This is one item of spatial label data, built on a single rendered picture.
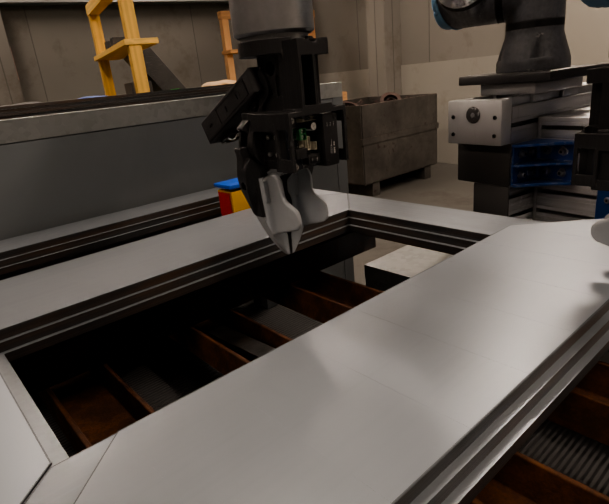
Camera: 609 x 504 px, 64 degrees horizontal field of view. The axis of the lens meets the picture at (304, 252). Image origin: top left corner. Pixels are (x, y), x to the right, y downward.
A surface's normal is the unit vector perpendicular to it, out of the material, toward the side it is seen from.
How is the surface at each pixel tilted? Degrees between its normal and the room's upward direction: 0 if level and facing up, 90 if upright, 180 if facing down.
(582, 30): 90
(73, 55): 90
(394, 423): 0
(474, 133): 90
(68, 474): 0
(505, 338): 0
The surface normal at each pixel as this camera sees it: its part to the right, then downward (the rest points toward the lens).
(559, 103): 0.55, 0.23
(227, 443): -0.10, -0.94
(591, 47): -0.83, 0.26
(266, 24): -0.04, 0.34
